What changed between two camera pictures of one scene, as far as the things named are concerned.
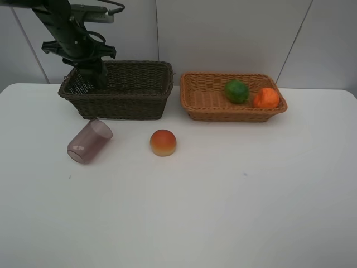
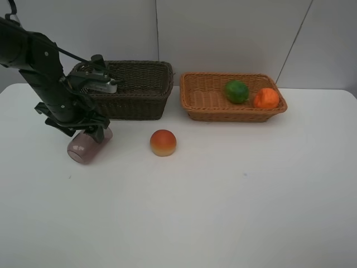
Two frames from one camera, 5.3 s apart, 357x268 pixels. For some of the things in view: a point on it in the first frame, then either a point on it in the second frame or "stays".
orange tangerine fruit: x=266 y=98 stays
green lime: x=237 y=91 stays
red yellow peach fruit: x=163 y=143 stays
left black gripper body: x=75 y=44 -> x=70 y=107
